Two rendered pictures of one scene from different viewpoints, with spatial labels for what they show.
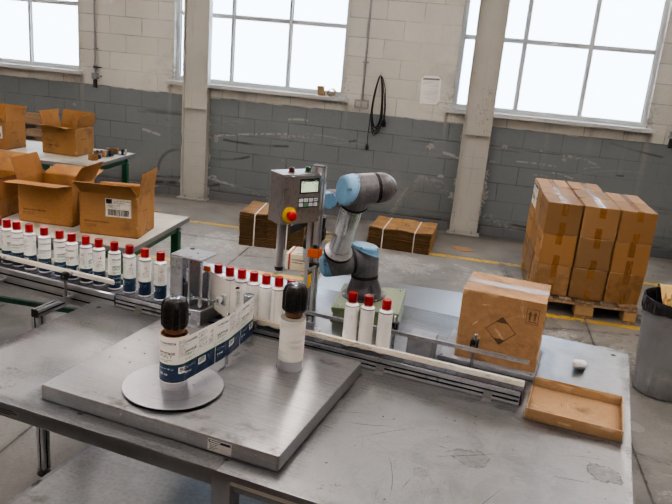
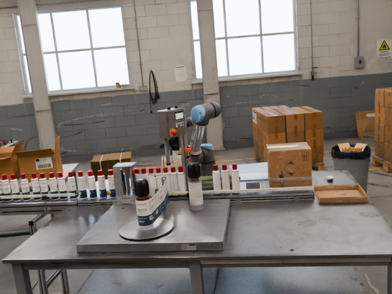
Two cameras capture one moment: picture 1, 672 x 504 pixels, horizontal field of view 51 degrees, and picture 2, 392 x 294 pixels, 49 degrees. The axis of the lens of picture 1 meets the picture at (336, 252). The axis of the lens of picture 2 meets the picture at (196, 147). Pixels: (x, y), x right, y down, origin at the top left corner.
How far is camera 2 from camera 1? 0.73 m
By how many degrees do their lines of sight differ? 12
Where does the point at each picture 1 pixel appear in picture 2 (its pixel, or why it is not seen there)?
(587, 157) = (272, 93)
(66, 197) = (8, 164)
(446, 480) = (303, 233)
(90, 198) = (25, 161)
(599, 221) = (294, 121)
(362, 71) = (139, 69)
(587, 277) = not seen: hidden behind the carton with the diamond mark
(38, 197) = not seen: outside the picture
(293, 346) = (198, 195)
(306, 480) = (239, 249)
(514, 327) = (297, 164)
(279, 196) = (165, 123)
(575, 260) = not seen: hidden behind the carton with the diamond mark
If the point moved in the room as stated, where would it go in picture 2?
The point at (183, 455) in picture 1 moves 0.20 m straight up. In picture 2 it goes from (171, 255) to (168, 219)
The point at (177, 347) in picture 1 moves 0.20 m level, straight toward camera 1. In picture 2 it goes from (147, 205) to (160, 216)
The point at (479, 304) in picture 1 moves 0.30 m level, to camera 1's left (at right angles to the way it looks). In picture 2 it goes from (277, 157) to (237, 163)
